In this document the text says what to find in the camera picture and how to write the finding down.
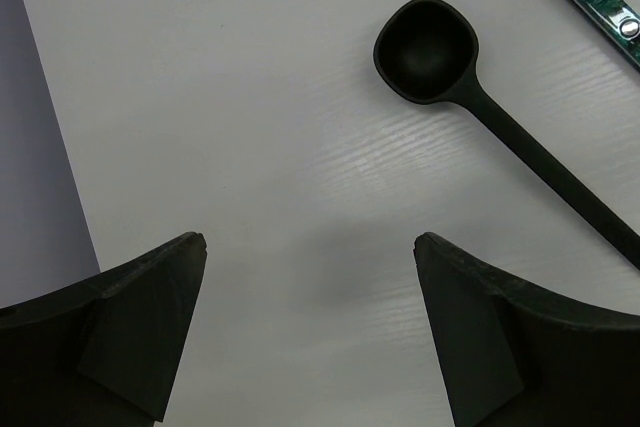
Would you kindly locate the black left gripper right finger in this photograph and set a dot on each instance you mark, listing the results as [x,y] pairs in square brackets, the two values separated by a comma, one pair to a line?
[513,353]

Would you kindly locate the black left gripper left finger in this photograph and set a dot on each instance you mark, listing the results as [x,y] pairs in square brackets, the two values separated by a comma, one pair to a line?
[103,351]

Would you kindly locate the black silicone spoon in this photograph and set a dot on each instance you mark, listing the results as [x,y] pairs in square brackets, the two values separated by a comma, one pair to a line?
[427,54]

